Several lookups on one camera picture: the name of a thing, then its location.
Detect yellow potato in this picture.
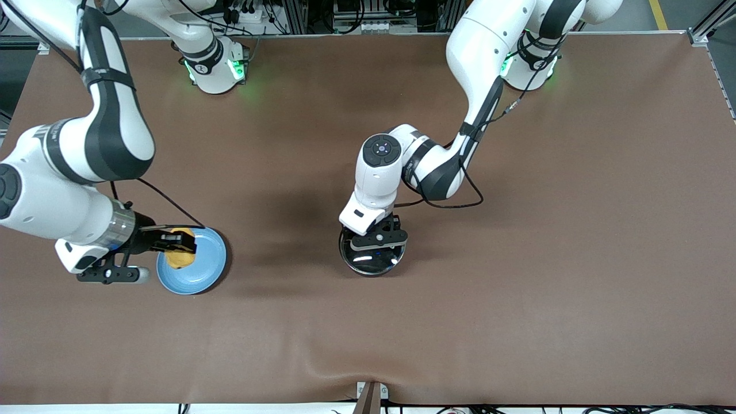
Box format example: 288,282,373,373
165,228,197,271

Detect blue round plate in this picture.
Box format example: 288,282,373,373
156,227,228,296

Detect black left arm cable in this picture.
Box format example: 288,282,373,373
394,34,567,211

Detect black pot with blue handle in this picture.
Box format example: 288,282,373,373
339,226,407,278

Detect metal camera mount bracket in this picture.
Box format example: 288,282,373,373
356,381,389,414

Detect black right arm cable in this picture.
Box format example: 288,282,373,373
0,0,206,231

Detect brown table cloth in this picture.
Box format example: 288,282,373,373
0,32,736,407

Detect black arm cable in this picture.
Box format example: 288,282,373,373
394,34,567,211
0,0,206,231

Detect aluminium frame post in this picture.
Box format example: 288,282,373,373
688,0,736,48

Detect white power strip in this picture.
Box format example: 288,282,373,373
221,0,272,25

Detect glass lid with blue knob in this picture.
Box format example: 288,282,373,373
340,229,405,275

